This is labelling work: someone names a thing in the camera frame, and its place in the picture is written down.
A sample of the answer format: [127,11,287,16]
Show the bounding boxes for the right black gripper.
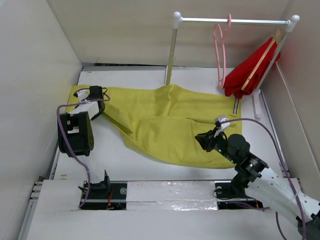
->
[194,126,238,164]

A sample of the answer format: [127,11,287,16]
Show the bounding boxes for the yellow-green trousers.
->
[103,84,242,169]

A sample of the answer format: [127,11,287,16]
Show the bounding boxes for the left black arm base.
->
[78,171,128,211]

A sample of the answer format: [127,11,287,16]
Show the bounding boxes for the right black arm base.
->
[212,173,264,210]

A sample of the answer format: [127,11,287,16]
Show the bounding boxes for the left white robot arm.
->
[57,85,112,199]

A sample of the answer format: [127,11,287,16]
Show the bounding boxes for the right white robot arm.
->
[195,130,320,240]

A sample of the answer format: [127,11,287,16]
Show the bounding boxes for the pink plastic clothes hanger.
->
[212,13,232,89]

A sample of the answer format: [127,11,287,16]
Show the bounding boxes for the red shorts on hanger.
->
[223,38,278,99]

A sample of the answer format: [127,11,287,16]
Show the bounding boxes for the wooden clothes hanger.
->
[241,28,281,91]

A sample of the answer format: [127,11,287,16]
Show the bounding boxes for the white metal clothes rack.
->
[163,11,301,120]

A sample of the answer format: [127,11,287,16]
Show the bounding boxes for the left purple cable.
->
[56,91,111,208]

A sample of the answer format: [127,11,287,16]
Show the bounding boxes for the purple cable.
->
[56,91,111,208]
[219,118,307,240]

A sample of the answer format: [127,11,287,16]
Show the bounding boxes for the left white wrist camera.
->
[73,89,89,102]

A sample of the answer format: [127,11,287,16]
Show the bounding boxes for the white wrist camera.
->
[214,115,230,137]
[73,89,89,102]

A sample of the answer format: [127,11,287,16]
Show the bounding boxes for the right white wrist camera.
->
[214,115,230,137]

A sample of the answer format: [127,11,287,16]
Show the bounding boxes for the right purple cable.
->
[219,118,307,240]

